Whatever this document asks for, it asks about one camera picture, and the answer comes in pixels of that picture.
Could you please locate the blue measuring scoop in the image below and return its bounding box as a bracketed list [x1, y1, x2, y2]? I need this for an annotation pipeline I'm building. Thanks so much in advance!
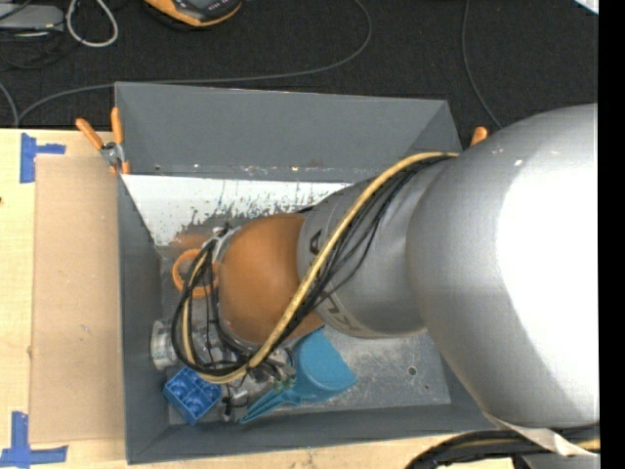
[239, 330, 359, 425]

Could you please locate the blue toy brick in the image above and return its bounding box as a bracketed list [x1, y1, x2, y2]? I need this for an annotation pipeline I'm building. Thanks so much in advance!
[161, 365, 223, 427]

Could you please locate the silvery ribbed cylinder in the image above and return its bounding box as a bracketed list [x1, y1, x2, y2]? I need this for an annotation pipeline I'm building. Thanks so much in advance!
[149, 317, 183, 371]

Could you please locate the brown cardboard board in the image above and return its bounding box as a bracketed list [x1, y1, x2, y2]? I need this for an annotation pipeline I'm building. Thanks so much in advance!
[27, 155, 129, 445]

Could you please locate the grey metal bin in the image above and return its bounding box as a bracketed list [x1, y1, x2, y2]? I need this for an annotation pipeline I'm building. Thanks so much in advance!
[112, 81, 497, 464]

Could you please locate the orange ring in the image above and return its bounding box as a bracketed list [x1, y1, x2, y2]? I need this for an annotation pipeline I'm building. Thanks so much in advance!
[171, 247, 222, 300]

